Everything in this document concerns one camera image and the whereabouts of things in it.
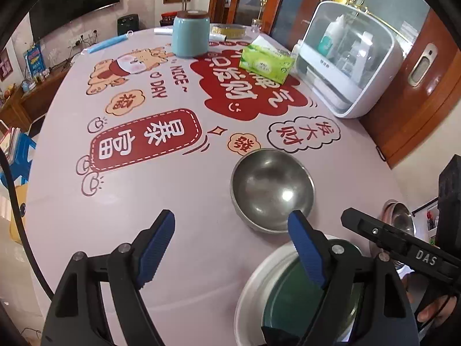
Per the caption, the black cable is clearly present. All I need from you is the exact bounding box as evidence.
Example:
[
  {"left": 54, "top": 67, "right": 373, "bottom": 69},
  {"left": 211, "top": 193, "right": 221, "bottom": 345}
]
[{"left": 0, "top": 147, "right": 55, "bottom": 302}]

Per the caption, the blue face mask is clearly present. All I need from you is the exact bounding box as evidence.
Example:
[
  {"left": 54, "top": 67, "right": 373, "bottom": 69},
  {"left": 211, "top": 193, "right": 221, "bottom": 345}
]
[{"left": 87, "top": 34, "right": 130, "bottom": 54}]

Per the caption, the teal canister with lid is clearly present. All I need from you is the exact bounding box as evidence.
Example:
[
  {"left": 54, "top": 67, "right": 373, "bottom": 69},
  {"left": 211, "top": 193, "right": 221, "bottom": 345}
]
[{"left": 172, "top": 10, "right": 210, "bottom": 58}]

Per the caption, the black heater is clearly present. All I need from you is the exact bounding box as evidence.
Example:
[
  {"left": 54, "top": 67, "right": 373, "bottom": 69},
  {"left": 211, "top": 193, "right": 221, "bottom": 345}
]
[{"left": 116, "top": 14, "right": 140, "bottom": 35}]

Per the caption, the pink steel bowl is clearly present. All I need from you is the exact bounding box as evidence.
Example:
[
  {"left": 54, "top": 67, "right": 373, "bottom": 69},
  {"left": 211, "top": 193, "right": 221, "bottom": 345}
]
[{"left": 369, "top": 199, "right": 416, "bottom": 272}]

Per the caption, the glass jar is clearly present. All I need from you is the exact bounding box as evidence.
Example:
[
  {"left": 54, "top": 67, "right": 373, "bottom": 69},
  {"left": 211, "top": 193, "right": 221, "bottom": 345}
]
[{"left": 251, "top": 19, "right": 263, "bottom": 35}]

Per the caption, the blue poster box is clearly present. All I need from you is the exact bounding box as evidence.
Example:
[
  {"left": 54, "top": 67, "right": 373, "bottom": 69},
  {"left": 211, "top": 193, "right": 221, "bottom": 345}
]
[{"left": 23, "top": 43, "right": 46, "bottom": 77}]

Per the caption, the wooden tv cabinet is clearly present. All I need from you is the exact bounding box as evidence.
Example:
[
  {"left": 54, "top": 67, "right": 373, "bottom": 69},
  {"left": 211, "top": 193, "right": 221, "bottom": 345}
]
[{"left": 1, "top": 65, "right": 70, "bottom": 132}]

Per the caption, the round gold tin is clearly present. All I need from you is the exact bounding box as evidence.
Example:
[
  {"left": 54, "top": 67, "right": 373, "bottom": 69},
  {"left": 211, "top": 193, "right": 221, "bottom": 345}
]
[{"left": 210, "top": 23, "right": 246, "bottom": 40}]

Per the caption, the white plate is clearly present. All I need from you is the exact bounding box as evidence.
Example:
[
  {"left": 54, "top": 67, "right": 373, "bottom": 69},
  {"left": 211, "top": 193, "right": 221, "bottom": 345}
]
[{"left": 233, "top": 235, "right": 365, "bottom": 346}]

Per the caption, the green tissue pack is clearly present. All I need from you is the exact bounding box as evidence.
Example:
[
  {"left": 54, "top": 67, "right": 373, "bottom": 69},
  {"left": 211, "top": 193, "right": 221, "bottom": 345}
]
[{"left": 239, "top": 34, "right": 294, "bottom": 84}]

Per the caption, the small steel bowl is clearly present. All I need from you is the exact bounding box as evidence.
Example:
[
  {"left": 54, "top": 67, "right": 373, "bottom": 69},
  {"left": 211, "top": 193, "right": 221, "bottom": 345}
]
[{"left": 230, "top": 148, "right": 316, "bottom": 234}]

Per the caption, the white cosmetics storage box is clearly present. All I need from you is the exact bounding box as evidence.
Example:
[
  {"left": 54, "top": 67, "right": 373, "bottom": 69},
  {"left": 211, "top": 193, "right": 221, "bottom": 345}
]
[{"left": 295, "top": 1, "right": 403, "bottom": 119}]

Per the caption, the printed pink tablecloth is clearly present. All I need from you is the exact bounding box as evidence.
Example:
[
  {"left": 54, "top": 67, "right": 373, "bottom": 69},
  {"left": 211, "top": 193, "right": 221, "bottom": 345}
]
[{"left": 26, "top": 30, "right": 403, "bottom": 345}]

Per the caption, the right hand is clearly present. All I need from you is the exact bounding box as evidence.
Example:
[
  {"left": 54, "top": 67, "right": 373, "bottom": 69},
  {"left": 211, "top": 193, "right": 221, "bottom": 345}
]
[{"left": 403, "top": 272, "right": 459, "bottom": 340}]

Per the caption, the stack of books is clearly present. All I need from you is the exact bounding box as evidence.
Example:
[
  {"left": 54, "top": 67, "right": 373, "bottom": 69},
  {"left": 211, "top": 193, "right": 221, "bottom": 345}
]
[{"left": 1, "top": 127, "right": 22, "bottom": 160}]

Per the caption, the green plate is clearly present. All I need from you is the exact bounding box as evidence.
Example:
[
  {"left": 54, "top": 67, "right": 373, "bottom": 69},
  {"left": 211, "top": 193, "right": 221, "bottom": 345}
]
[{"left": 262, "top": 255, "right": 363, "bottom": 339}]

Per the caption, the blue plastic stool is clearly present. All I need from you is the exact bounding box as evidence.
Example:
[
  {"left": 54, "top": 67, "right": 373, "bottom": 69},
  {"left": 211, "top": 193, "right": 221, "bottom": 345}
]
[{"left": 7, "top": 131, "right": 36, "bottom": 184}]

